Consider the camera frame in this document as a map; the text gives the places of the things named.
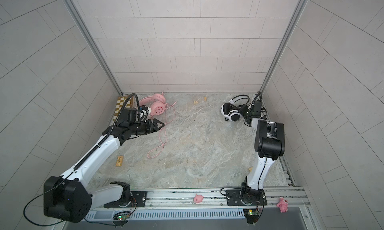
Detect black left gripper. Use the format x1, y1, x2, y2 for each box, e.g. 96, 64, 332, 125
128, 118, 165, 136

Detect white black headphones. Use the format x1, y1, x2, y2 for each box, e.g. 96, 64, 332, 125
221, 94, 250, 122

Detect pink headphone cable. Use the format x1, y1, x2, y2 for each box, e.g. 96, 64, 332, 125
146, 102, 178, 159

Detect pink headphones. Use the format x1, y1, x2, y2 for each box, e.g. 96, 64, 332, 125
139, 93, 176, 117

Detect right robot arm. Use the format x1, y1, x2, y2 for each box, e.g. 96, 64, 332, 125
240, 101, 285, 206

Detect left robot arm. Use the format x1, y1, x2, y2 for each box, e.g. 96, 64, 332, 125
40, 93, 168, 223

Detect wooden folded chess board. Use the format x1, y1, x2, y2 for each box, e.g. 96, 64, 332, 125
113, 95, 135, 121

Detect rectangular wooden block left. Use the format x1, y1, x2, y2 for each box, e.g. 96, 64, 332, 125
116, 156, 124, 167

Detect pink pig toy centre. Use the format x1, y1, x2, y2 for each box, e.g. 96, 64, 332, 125
193, 194, 204, 204

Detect pink pig toy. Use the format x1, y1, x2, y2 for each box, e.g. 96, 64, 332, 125
193, 194, 204, 204
276, 197, 289, 213

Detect left circuit board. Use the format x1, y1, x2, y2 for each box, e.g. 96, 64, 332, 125
113, 211, 132, 221

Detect circuit board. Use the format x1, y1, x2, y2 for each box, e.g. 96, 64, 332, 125
243, 209, 260, 224
113, 211, 132, 221

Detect pink pig toy right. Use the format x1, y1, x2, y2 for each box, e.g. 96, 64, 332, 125
276, 197, 289, 213

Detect right circuit board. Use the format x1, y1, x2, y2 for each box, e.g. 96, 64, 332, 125
243, 209, 260, 224

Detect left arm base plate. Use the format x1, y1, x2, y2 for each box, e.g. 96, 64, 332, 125
103, 191, 148, 208

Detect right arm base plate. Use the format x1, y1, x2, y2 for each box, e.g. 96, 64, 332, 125
226, 189, 268, 207

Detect aluminium rail frame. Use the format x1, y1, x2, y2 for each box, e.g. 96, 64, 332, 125
75, 187, 310, 225

